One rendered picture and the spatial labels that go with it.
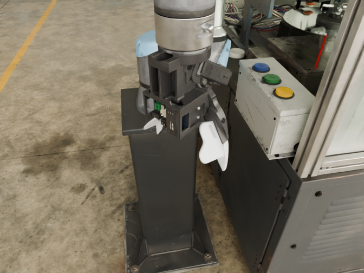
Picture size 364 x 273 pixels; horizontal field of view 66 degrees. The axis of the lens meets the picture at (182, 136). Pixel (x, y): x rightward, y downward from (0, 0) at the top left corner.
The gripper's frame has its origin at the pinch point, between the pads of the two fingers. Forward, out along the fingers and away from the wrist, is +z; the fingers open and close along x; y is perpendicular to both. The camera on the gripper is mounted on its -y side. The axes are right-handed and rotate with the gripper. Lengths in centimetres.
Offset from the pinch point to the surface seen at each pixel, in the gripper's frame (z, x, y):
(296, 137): 9.7, 10.1, -28.6
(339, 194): 27, 24, -36
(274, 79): 0.3, -0.8, -34.7
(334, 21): -5, 0, -75
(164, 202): 53, -25, -17
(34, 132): 91, -160, -22
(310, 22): -4, -7, -72
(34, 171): 91, -123, -3
